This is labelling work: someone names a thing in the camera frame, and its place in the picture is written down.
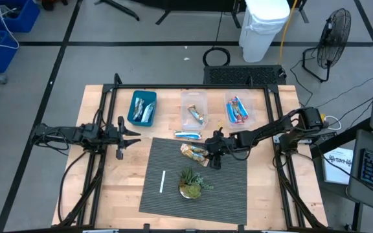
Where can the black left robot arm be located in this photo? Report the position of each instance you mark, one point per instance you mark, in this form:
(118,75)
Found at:
(76,134)

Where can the clear plastic bin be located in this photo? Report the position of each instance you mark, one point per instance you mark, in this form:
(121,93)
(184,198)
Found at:
(251,123)
(194,97)

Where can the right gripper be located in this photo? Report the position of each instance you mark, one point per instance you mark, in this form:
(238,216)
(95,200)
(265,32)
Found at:
(225,144)

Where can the black perforated metal box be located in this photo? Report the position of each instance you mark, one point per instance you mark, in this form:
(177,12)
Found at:
(244,75)

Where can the white and blue granola bar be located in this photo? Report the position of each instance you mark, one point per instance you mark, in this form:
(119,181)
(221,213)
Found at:
(138,109)
(188,135)
(148,112)

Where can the blue Chewy granola bar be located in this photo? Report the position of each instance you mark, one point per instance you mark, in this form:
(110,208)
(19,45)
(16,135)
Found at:
(236,110)
(230,113)
(244,108)

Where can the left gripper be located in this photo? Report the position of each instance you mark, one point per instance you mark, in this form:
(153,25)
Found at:
(120,137)

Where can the grey woven placemat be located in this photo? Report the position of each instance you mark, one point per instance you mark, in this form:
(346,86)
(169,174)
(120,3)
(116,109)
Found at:
(225,194)

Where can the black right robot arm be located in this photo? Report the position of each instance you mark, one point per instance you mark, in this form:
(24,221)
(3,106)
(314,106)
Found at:
(264,129)

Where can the succulent plant in black pot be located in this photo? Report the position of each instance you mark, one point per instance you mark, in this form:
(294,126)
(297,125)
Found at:
(191,191)

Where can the white printed paper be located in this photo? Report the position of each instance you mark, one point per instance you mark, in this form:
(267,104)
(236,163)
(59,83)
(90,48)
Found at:
(337,171)

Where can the white tape strip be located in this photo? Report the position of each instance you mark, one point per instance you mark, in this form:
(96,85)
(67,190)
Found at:
(162,181)

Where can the white trash can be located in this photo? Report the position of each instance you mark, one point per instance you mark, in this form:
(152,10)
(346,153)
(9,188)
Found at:
(261,32)

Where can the black floor fan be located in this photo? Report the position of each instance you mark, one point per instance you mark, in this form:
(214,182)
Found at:
(333,39)

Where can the black divider panel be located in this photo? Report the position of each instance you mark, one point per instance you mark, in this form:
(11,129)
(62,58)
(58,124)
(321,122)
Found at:
(189,4)

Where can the teal plastic bin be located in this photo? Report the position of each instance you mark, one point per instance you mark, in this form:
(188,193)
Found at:
(147,95)

